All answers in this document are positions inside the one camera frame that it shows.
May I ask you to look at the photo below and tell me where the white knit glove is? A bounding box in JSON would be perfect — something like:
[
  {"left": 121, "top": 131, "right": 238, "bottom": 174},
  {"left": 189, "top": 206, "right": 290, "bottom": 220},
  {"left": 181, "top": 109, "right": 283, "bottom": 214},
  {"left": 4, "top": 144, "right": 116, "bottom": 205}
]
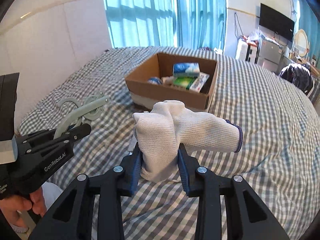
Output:
[{"left": 132, "top": 100, "right": 243, "bottom": 183}]

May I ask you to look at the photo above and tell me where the blue white tissue pack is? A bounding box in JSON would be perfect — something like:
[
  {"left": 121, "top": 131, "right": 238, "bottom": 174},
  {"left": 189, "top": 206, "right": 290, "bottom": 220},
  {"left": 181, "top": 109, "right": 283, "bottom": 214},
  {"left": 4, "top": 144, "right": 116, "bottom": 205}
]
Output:
[{"left": 172, "top": 62, "right": 200, "bottom": 77}]

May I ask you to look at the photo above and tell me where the green white medicine box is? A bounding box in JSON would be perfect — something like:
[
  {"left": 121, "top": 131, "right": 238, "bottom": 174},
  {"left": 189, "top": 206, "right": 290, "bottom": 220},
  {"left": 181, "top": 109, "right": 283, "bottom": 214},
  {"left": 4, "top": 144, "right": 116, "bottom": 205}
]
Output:
[{"left": 173, "top": 72, "right": 209, "bottom": 93}]

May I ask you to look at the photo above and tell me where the grey plastic clip hanger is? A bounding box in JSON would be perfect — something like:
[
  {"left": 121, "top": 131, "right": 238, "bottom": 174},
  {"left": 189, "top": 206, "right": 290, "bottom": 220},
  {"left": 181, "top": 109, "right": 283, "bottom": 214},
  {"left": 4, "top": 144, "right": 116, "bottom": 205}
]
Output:
[{"left": 54, "top": 92, "right": 110, "bottom": 139}]

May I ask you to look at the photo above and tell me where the person left hand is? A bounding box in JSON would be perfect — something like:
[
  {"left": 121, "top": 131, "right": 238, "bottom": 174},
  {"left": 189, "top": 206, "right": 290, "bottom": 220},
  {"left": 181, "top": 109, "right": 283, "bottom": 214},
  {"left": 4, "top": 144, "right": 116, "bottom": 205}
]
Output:
[{"left": 1, "top": 188, "right": 47, "bottom": 228}]

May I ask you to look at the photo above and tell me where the checkered bed quilt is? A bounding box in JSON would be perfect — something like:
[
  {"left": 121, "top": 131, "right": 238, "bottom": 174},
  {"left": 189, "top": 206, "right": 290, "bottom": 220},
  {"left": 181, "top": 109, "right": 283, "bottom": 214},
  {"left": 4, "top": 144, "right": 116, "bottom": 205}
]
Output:
[{"left": 19, "top": 47, "right": 319, "bottom": 239}]

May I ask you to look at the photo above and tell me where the open cardboard box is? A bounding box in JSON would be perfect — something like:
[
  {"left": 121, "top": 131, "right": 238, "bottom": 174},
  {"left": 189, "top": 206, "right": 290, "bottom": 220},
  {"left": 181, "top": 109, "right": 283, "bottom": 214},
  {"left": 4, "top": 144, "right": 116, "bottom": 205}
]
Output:
[{"left": 125, "top": 53, "right": 217, "bottom": 112}]

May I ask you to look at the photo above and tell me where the left teal curtain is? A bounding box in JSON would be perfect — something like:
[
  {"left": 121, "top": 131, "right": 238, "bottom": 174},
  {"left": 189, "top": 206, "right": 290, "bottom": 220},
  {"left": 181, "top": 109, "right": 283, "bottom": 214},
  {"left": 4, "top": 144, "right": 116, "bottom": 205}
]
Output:
[{"left": 104, "top": 0, "right": 175, "bottom": 48}]

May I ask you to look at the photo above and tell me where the teal curtain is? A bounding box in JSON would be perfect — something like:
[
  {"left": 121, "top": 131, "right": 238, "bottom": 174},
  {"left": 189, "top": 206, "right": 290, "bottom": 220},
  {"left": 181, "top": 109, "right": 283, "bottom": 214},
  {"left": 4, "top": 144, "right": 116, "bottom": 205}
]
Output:
[
  {"left": 104, "top": 0, "right": 175, "bottom": 48},
  {"left": 175, "top": 0, "right": 227, "bottom": 49},
  {"left": 299, "top": 0, "right": 320, "bottom": 68}
]

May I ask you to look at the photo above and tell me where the wooden dressing table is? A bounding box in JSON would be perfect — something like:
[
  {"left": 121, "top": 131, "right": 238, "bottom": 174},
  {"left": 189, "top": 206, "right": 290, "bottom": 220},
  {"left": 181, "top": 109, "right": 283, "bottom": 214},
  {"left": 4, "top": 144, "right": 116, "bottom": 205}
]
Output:
[{"left": 281, "top": 56, "right": 319, "bottom": 78}]

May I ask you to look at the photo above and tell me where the silver mini fridge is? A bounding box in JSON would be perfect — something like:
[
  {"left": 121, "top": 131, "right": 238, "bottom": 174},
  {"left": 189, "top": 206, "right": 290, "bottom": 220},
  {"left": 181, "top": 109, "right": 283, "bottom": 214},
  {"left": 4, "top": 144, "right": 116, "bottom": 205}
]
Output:
[{"left": 255, "top": 37, "right": 282, "bottom": 74}]

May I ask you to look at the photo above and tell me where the white suitcase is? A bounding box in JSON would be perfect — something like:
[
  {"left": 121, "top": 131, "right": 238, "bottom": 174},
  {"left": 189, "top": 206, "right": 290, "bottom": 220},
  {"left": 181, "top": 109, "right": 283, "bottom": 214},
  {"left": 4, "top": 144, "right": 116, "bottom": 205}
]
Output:
[{"left": 235, "top": 39, "right": 258, "bottom": 63}]

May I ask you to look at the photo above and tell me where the middle teal curtain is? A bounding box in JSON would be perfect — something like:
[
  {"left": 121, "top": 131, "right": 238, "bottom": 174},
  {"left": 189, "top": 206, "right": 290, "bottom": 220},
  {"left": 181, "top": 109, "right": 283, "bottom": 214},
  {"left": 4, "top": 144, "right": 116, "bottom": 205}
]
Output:
[{"left": 175, "top": 0, "right": 227, "bottom": 49}]

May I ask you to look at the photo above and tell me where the oval vanity mirror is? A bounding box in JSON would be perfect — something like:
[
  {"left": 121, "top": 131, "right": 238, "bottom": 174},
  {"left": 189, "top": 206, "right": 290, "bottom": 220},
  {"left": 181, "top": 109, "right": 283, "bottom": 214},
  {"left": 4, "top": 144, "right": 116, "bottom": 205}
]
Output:
[{"left": 293, "top": 29, "right": 309, "bottom": 57}]

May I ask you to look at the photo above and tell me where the clear plastic bag on fridge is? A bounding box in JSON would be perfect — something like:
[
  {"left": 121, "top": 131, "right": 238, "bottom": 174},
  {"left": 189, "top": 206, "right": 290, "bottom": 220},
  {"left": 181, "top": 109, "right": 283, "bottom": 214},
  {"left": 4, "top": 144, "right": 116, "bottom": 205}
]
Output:
[{"left": 247, "top": 29, "right": 264, "bottom": 42}]

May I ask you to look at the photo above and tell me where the right teal curtain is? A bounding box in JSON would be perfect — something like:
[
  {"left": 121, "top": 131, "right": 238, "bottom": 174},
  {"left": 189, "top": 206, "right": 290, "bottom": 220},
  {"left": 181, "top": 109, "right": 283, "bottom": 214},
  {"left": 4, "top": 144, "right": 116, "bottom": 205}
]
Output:
[{"left": 299, "top": 0, "right": 320, "bottom": 68}]

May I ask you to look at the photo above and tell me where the black wall television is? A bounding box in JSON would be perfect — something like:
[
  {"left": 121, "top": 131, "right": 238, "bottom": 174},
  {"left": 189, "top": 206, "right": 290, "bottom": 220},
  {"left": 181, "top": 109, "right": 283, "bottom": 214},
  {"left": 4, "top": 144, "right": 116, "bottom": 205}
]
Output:
[{"left": 259, "top": 3, "right": 295, "bottom": 42}]

